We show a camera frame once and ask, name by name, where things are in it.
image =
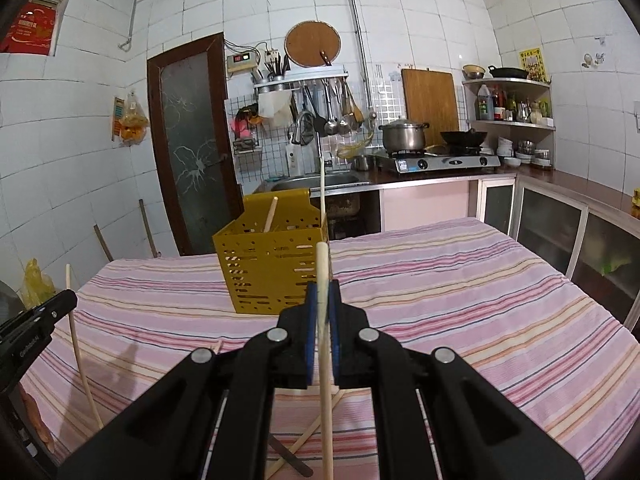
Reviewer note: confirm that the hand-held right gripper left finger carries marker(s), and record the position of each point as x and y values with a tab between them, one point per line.
311	332

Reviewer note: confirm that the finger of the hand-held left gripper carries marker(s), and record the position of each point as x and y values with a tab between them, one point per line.
50	310

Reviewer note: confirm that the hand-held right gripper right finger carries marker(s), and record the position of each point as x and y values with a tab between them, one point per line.
334	332

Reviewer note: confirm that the wooden chopstick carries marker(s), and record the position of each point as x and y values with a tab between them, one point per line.
80	355
270	216
300	442
326	410
323	195

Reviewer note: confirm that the yellow perforated utensil holder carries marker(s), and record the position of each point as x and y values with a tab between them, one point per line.
260	270

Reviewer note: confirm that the row of hanging kitchen utensils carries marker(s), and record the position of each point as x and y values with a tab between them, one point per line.
331	110

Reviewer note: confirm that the yellow plastic bag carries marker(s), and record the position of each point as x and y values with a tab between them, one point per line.
37	285

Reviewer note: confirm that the short wooden stick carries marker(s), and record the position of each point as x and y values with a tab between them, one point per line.
103	243

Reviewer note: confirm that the dark flat utensil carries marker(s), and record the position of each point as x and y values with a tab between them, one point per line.
290	455

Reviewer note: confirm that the pink striped tablecloth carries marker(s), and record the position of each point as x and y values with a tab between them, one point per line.
450	285

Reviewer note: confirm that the long wooden stick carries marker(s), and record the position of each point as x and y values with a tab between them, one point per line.
148	230

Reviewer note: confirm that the steel sink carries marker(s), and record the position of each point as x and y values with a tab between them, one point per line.
310	181

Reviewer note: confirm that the small steel pot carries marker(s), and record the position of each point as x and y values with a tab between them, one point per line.
362	162

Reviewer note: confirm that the white soap bottle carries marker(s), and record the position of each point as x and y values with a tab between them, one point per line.
293	157

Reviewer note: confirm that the steel gas stove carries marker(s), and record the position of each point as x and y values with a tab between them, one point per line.
440	162

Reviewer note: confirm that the orange plastic bag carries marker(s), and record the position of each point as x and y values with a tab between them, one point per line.
134	125

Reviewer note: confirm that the orange hanging card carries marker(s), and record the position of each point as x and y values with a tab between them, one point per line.
117	115

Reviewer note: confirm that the steel cooking pot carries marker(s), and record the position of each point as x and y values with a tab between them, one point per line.
405	137

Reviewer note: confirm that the steel faucet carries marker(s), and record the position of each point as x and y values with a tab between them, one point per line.
300	125

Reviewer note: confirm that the pink plastic item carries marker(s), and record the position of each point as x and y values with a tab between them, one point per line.
241	127

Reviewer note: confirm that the white cloth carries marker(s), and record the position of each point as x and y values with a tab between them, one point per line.
272	109

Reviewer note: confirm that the brown frosted glass door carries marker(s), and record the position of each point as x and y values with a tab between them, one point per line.
195	135

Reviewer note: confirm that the black wok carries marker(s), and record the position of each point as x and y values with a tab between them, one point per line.
462	137

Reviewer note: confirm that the glass door cabinet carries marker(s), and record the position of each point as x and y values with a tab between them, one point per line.
545	225

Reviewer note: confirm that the rectangular wooden cutting board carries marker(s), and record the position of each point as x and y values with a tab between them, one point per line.
430	100

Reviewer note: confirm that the stack of white bowls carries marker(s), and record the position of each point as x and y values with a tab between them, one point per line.
505	147

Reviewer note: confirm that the cooking oil bottle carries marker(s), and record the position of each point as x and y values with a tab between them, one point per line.
484	105

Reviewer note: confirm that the white corner shelf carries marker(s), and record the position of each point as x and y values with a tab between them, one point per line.
515	125

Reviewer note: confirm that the white meter box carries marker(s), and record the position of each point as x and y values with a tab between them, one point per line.
242	62

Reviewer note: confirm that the red cardboard box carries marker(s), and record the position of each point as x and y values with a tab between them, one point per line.
30	30

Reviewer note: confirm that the round wooden cutting board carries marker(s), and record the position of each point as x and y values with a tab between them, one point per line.
310	42

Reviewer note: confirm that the steel bowl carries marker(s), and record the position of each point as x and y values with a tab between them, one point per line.
474	71

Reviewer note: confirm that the black pan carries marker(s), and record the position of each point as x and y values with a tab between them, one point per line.
507	71

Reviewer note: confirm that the steel wall rack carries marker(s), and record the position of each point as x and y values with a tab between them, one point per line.
300	82

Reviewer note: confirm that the grey wall pipe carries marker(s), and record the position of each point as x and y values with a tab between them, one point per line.
357	35

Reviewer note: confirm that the yellow wall poster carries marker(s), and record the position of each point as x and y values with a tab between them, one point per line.
531	65

